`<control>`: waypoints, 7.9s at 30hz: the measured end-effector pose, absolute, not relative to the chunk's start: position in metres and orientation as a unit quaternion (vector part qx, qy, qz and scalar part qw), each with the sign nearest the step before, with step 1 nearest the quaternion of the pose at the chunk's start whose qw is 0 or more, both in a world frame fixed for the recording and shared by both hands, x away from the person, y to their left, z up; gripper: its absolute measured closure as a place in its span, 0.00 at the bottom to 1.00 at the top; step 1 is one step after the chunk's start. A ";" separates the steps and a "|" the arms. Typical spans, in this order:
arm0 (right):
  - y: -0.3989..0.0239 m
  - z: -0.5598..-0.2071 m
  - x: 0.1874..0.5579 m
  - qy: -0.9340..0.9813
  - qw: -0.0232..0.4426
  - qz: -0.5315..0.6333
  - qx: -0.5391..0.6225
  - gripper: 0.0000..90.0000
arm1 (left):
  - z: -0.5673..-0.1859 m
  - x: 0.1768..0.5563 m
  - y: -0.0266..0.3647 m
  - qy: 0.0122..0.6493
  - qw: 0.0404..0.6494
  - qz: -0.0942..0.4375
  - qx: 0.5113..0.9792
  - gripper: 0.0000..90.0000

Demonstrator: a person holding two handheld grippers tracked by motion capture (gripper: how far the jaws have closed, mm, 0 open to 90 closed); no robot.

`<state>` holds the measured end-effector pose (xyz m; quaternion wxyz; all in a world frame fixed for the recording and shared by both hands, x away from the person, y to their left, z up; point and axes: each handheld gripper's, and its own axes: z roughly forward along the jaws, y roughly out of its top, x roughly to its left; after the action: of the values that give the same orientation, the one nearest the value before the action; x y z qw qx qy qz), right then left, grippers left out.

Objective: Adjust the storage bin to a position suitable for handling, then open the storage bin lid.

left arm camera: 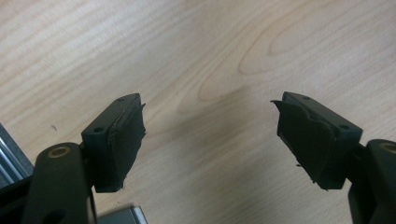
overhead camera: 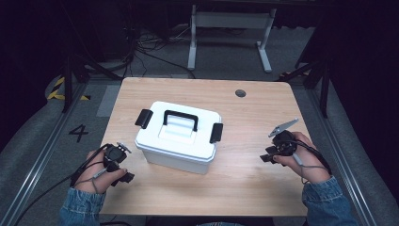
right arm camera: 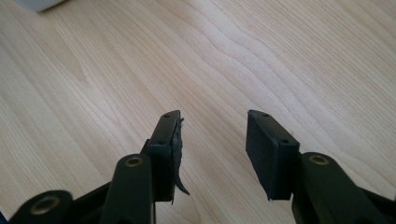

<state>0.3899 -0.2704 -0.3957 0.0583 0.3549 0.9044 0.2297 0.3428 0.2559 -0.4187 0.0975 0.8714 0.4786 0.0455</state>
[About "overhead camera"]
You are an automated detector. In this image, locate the grey left wrist cord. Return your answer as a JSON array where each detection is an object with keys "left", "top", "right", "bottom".
[{"left": 74, "top": 168, "right": 108, "bottom": 194}]

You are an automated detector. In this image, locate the white metal desk frame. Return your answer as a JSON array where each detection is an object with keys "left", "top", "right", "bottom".
[{"left": 186, "top": 4, "right": 278, "bottom": 74}]

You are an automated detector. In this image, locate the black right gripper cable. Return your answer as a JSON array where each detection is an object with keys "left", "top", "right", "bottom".
[{"left": 293, "top": 139, "right": 333, "bottom": 176}]

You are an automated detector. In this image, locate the bundle of black floor cables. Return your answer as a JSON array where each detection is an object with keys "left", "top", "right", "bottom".
[{"left": 123, "top": 18, "right": 197, "bottom": 80}]

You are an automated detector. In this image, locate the person's right hand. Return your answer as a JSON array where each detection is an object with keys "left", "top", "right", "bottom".
[{"left": 272, "top": 131, "right": 332, "bottom": 185}]

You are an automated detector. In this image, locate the black tripod stand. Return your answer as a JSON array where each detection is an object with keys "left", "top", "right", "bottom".
[
  {"left": 60, "top": 55, "right": 124, "bottom": 114},
  {"left": 278, "top": 58, "right": 331, "bottom": 120}
]

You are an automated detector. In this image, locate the grey right wrist cord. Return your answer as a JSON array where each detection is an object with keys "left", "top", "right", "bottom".
[{"left": 294, "top": 153, "right": 330, "bottom": 185}]

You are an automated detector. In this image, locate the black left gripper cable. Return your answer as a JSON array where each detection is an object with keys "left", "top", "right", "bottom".
[{"left": 13, "top": 143, "right": 111, "bottom": 226}]

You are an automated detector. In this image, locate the white storage box black handle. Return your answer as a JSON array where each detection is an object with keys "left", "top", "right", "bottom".
[{"left": 134, "top": 100, "right": 225, "bottom": 176}]

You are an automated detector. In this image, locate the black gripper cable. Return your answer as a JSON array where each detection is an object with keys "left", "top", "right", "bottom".
[
  {"left": 293, "top": 139, "right": 333, "bottom": 176},
  {"left": 13, "top": 143, "right": 111, "bottom": 226}
]

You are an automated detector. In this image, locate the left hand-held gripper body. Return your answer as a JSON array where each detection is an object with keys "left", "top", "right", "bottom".
[{"left": 103, "top": 141, "right": 133, "bottom": 173}]

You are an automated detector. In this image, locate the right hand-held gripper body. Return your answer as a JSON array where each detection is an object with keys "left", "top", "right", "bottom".
[{"left": 267, "top": 118, "right": 300, "bottom": 157}]

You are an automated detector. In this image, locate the person's left hand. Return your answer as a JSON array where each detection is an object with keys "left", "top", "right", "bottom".
[{"left": 74, "top": 149, "right": 129, "bottom": 195}]

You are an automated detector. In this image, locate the grey wrist cord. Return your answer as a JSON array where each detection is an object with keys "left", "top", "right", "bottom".
[
  {"left": 74, "top": 168, "right": 108, "bottom": 194},
  {"left": 294, "top": 153, "right": 330, "bottom": 185}
]

